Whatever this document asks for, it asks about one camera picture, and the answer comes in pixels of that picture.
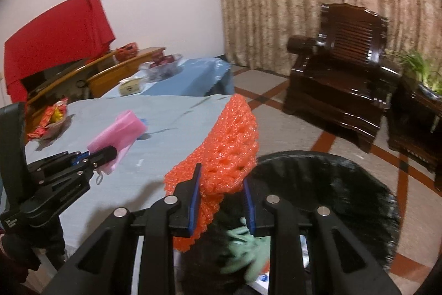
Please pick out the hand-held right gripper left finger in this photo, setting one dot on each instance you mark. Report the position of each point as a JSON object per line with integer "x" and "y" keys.
{"x": 195, "y": 198}

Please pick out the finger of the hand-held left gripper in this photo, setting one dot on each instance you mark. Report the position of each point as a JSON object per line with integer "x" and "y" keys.
{"x": 77, "y": 158}
{"x": 103, "y": 156}

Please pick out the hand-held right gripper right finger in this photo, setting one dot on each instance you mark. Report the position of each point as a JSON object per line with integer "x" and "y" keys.
{"x": 248, "y": 208}

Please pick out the pink plastic bag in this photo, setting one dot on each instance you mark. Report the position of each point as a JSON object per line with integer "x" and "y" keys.
{"x": 117, "y": 132}

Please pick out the orange foam fruit net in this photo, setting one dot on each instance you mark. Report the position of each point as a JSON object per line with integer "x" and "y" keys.
{"x": 228, "y": 143}

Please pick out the white and blue foam piece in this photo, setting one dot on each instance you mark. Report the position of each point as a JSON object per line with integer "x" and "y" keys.
{"x": 264, "y": 278}

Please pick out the black bagged trash bin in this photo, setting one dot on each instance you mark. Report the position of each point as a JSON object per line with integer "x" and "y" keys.
{"x": 328, "y": 184}

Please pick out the person's left forearm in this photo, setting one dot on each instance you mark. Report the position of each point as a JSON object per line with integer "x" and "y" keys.
{"x": 17, "y": 257}

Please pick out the glass snack bowl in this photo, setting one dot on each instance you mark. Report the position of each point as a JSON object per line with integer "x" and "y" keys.
{"x": 51, "y": 129}

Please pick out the pile of red snack packets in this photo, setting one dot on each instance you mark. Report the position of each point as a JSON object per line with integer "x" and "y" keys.
{"x": 51, "y": 115}

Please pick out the blue crumpled cloth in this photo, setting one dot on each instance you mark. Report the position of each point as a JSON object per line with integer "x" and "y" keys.
{"x": 143, "y": 122}

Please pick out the grey-blue tablecloth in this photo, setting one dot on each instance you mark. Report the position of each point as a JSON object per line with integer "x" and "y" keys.
{"x": 165, "y": 129}

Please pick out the gold tissue box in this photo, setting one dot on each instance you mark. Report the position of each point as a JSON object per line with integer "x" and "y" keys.
{"x": 132, "y": 87}

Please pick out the wooden cabinet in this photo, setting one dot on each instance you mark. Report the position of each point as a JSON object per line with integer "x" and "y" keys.
{"x": 114, "y": 77}

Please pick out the television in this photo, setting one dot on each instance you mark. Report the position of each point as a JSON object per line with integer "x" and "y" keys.
{"x": 58, "y": 73}

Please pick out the glass fruit bowl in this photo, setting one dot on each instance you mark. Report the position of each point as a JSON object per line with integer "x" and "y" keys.
{"x": 162, "y": 68}

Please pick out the red woven basket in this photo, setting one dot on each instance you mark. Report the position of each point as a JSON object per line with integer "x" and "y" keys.
{"x": 127, "y": 52}

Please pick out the red apple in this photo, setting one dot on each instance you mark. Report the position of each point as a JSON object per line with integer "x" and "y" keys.
{"x": 157, "y": 64}
{"x": 170, "y": 59}

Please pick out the light blue tablecloth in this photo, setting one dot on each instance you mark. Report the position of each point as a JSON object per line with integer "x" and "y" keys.
{"x": 193, "y": 77}

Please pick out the red cloth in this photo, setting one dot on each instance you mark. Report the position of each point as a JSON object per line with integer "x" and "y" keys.
{"x": 58, "y": 29}

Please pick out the dark wooden armchair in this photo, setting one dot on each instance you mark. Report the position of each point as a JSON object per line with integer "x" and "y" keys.
{"x": 338, "y": 84}

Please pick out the dark wooden side table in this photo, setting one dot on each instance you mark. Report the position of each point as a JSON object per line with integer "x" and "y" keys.
{"x": 417, "y": 122}

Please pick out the green potted plant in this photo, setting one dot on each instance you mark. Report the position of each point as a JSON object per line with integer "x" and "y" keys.
{"x": 423, "y": 68}

